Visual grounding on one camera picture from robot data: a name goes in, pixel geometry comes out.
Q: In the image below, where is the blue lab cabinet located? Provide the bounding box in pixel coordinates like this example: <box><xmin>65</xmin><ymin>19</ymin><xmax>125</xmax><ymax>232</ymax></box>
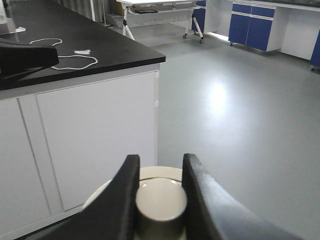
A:
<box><xmin>228</xmin><ymin>1</ymin><xmax>276</xmax><ymax>51</ymax></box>

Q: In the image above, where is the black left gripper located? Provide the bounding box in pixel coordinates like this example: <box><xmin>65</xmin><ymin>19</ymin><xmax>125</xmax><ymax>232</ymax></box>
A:
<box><xmin>0</xmin><ymin>39</ymin><xmax>59</xmax><ymax>81</ymax></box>

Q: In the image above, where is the white lab bench cabinet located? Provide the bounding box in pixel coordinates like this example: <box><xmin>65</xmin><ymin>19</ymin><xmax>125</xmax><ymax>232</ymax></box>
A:
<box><xmin>0</xmin><ymin>0</ymin><xmax>166</xmax><ymax>240</ymax></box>

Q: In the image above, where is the white folding table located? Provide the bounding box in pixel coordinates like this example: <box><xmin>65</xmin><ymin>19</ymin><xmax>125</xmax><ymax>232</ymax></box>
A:
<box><xmin>118</xmin><ymin>0</ymin><xmax>204</xmax><ymax>44</ymax></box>

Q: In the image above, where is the glass jar with white lid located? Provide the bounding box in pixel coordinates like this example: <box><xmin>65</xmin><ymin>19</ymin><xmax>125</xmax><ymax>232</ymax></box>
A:
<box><xmin>82</xmin><ymin>165</ymin><xmax>188</xmax><ymax>240</ymax></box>

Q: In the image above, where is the white paper scrap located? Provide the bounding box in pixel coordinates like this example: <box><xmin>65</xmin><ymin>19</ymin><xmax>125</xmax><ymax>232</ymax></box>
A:
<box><xmin>74</xmin><ymin>49</ymin><xmax>91</xmax><ymax>55</ymax></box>

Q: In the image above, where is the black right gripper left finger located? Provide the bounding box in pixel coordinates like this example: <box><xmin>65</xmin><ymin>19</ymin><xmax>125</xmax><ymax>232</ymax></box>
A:
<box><xmin>35</xmin><ymin>154</ymin><xmax>140</xmax><ymax>240</ymax></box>

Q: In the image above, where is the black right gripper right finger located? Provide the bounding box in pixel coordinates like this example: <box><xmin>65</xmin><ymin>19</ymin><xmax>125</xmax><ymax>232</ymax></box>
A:
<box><xmin>182</xmin><ymin>153</ymin><xmax>299</xmax><ymax>240</ymax></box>

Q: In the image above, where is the white cord on counter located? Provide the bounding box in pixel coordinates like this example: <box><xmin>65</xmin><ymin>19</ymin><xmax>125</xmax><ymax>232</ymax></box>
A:
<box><xmin>29</xmin><ymin>37</ymin><xmax>99</xmax><ymax>71</ymax></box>

